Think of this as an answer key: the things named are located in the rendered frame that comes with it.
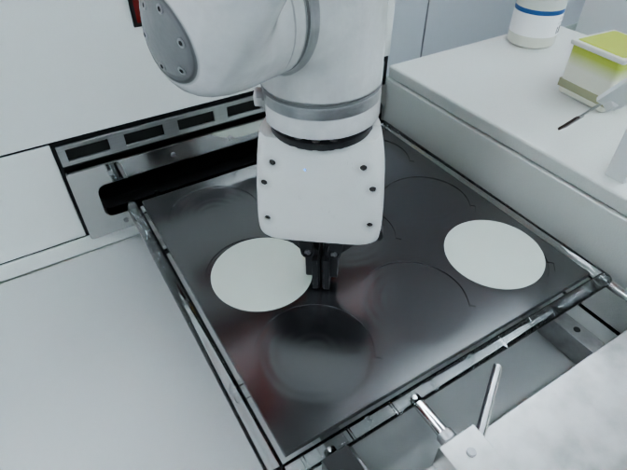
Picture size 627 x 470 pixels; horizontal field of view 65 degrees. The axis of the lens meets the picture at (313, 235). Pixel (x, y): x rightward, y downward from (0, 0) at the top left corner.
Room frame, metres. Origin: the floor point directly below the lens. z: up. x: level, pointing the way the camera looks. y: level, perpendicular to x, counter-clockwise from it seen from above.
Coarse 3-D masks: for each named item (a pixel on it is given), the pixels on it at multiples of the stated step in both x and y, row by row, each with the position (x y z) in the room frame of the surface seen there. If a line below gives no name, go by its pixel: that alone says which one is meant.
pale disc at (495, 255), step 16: (464, 224) 0.41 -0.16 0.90; (480, 224) 0.41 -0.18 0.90; (496, 224) 0.41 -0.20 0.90; (448, 240) 0.38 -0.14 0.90; (464, 240) 0.38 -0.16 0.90; (480, 240) 0.38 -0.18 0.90; (496, 240) 0.38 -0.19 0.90; (512, 240) 0.38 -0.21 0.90; (528, 240) 0.38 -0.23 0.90; (448, 256) 0.36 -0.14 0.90; (464, 256) 0.36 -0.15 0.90; (480, 256) 0.36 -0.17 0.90; (496, 256) 0.36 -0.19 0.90; (512, 256) 0.36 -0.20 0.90; (528, 256) 0.36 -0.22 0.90; (544, 256) 0.36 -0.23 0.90; (464, 272) 0.34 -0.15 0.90; (480, 272) 0.34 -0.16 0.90; (496, 272) 0.34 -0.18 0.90; (512, 272) 0.34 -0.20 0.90; (528, 272) 0.34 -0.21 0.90; (512, 288) 0.31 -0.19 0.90
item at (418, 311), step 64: (192, 192) 0.47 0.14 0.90; (256, 192) 0.47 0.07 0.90; (384, 192) 0.47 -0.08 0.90; (448, 192) 0.47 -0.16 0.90; (192, 256) 0.36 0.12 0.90; (384, 256) 0.36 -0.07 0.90; (256, 320) 0.28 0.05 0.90; (320, 320) 0.28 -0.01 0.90; (384, 320) 0.28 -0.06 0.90; (448, 320) 0.28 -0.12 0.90; (512, 320) 0.28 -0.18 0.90; (256, 384) 0.21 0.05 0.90; (320, 384) 0.21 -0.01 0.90; (384, 384) 0.21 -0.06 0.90
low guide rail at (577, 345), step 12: (528, 312) 0.34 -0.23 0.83; (552, 324) 0.32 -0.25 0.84; (564, 324) 0.31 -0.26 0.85; (576, 324) 0.31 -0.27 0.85; (552, 336) 0.31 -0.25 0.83; (564, 336) 0.30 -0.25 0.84; (576, 336) 0.30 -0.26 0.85; (588, 336) 0.30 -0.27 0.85; (564, 348) 0.30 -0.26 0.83; (576, 348) 0.29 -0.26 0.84; (588, 348) 0.28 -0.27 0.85; (576, 360) 0.28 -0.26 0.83
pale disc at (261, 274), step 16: (256, 240) 0.38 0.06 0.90; (272, 240) 0.38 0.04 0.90; (224, 256) 0.36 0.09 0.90; (240, 256) 0.36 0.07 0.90; (256, 256) 0.36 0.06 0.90; (272, 256) 0.36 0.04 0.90; (288, 256) 0.36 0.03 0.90; (224, 272) 0.34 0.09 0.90; (240, 272) 0.34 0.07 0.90; (256, 272) 0.33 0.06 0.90; (272, 272) 0.33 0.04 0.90; (288, 272) 0.33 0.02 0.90; (304, 272) 0.33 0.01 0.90; (224, 288) 0.31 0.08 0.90; (240, 288) 0.31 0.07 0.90; (256, 288) 0.31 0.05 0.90; (272, 288) 0.31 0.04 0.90; (288, 288) 0.31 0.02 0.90; (304, 288) 0.31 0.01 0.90; (240, 304) 0.29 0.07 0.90; (256, 304) 0.29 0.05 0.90; (272, 304) 0.29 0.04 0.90
